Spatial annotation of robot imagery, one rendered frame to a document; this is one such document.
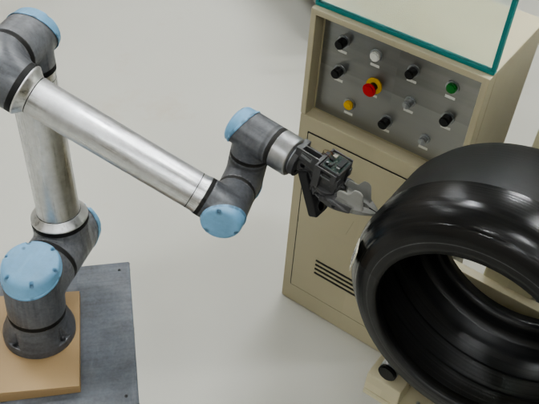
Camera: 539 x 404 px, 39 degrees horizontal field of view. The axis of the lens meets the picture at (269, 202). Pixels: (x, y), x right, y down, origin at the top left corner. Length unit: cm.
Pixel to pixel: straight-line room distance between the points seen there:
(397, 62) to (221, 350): 128
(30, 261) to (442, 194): 106
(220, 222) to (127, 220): 173
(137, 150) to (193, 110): 231
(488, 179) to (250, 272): 183
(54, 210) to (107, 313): 38
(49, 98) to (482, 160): 87
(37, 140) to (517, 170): 108
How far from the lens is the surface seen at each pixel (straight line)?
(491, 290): 194
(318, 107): 242
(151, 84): 410
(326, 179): 157
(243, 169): 169
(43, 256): 199
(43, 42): 175
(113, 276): 231
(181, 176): 160
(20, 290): 195
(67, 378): 208
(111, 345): 216
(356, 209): 158
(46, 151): 189
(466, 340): 186
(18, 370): 211
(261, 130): 163
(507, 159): 147
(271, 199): 341
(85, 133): 162
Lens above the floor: 234
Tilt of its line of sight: 43 degrees down
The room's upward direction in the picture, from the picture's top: 4 degrees clockwise
